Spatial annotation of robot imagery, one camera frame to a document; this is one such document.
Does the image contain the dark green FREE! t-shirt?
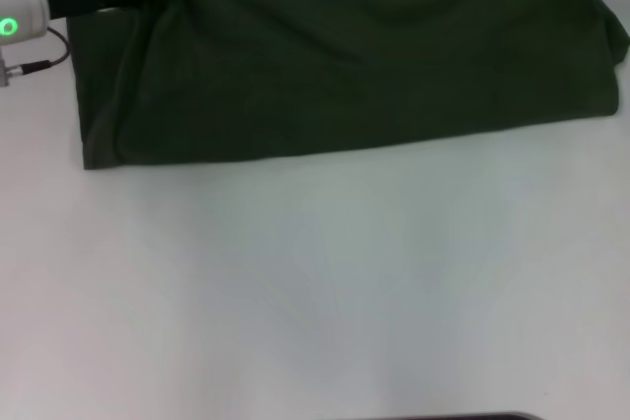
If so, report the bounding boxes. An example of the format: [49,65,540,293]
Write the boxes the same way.
[66,0,630,171]

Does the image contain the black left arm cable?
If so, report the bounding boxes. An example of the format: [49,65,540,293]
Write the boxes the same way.
[12,27,71,78]

